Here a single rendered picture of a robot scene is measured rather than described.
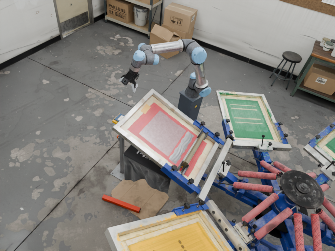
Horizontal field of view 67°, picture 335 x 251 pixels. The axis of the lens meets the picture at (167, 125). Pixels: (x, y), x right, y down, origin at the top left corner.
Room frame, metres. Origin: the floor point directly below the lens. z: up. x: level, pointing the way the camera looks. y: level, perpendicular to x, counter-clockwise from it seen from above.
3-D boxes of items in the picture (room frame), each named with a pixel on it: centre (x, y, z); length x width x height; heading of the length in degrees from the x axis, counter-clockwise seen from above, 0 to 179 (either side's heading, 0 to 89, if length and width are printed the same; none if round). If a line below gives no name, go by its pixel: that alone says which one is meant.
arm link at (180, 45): (1.82, 0.10, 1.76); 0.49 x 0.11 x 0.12; 122
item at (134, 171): (1.24, 0.11, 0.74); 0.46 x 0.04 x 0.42; 69
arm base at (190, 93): (2.01, -0.19, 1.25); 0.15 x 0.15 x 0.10
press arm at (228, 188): (1.25, -0.42, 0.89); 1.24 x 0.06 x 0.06; 69
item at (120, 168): (1.73, 0.46, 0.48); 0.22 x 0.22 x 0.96; 69
